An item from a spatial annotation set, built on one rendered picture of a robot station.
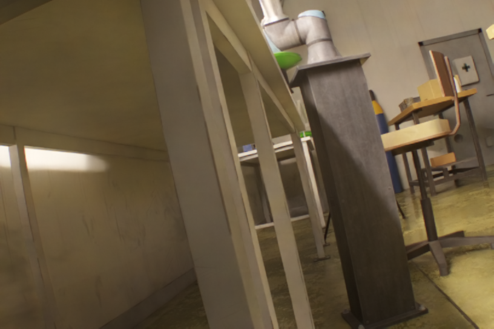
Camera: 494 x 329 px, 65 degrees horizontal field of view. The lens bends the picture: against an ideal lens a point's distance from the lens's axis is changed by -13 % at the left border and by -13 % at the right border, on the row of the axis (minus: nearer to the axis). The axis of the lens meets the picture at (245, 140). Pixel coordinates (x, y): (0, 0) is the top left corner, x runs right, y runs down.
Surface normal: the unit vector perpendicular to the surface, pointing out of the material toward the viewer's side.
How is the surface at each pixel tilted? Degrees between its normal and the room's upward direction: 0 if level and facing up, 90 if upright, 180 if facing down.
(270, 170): 90
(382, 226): 90
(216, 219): 90
